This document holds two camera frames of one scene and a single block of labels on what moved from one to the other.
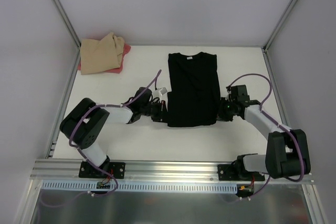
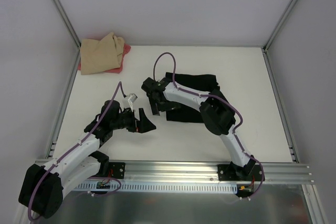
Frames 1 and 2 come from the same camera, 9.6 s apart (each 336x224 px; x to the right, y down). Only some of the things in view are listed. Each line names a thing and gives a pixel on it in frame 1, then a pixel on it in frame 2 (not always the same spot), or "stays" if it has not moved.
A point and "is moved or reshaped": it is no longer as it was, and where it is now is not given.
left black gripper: x=163 y=111 → x=136 y=123
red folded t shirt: x=126 y=49 stays
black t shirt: x=193 y=98 is moved or reshaped
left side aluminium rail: x=63 y=105 stays
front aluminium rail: x=67 y=171 stays
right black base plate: x=228 y=172 stays
